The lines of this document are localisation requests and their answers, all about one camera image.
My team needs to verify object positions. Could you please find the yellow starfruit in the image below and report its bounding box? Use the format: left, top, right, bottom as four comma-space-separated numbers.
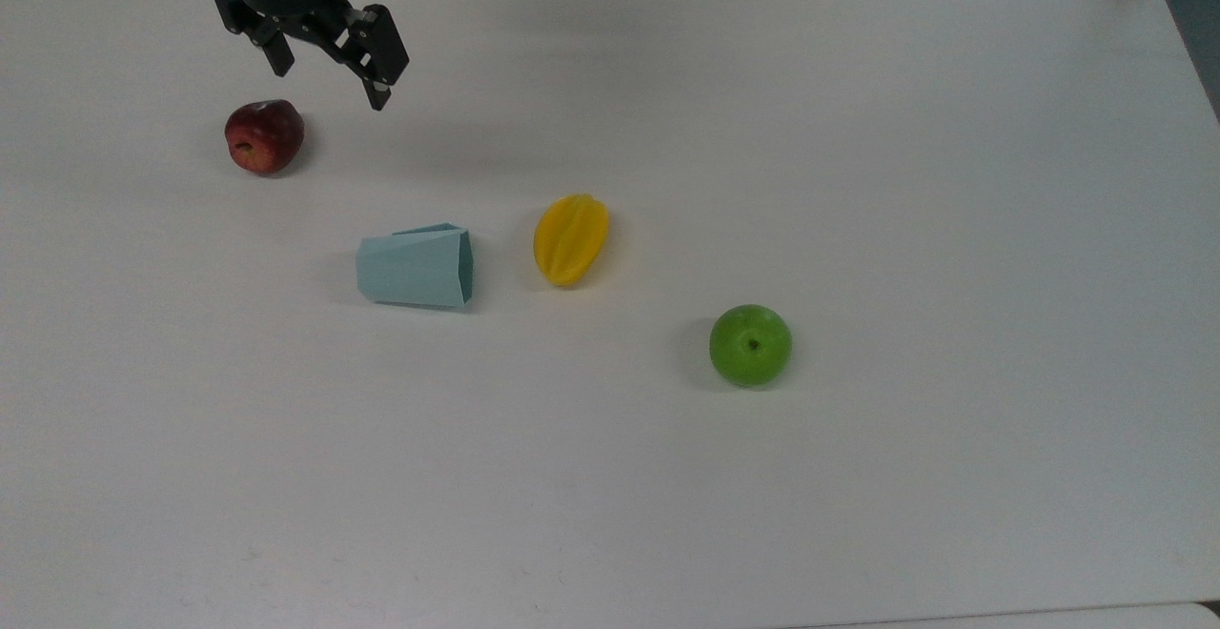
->
533, 193, 611, 288

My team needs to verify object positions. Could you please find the green apple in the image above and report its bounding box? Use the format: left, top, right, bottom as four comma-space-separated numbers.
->
708, 303, 794, 388

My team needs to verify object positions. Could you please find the red apple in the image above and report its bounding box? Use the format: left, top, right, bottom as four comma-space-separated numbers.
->
224, 99, 307, 176

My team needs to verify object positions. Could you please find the light blue faceted mug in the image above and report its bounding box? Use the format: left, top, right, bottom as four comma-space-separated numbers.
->
356, 222, 475, 311

